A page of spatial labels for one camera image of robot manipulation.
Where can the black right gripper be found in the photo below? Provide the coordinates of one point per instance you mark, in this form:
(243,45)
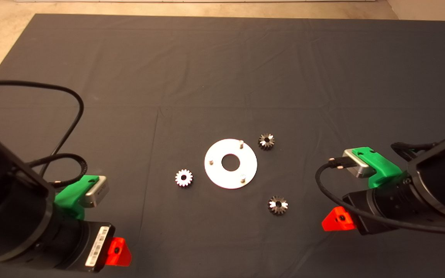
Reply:
(388,197)

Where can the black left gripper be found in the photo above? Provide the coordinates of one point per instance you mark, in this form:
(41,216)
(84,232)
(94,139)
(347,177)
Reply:
(75,243)

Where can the steel planetary gear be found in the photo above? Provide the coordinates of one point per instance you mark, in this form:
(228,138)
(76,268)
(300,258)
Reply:
(263,143)
(179,178)
(273,207)

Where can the round metal carrier plate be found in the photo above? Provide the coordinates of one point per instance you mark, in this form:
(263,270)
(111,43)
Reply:
(214,173)

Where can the dark grey table cloth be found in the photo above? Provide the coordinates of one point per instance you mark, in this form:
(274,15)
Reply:
(222,77)

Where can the silver right camera box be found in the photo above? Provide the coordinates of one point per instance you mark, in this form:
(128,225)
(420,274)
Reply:
(359,170)

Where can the silver camera box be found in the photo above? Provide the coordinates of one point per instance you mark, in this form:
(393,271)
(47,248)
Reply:
(98,191)
(359,170)

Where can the silver left camera box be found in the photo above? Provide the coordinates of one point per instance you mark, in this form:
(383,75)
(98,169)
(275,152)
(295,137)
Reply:
(98,191)

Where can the green right camera mount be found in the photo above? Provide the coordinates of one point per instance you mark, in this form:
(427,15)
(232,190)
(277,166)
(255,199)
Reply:
(381,166)

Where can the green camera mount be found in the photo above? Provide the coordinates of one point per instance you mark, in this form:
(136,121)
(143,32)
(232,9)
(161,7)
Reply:
(381,166)
(70,197)

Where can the green left camera mount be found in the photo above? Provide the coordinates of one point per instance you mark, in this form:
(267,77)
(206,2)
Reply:
(70,197)

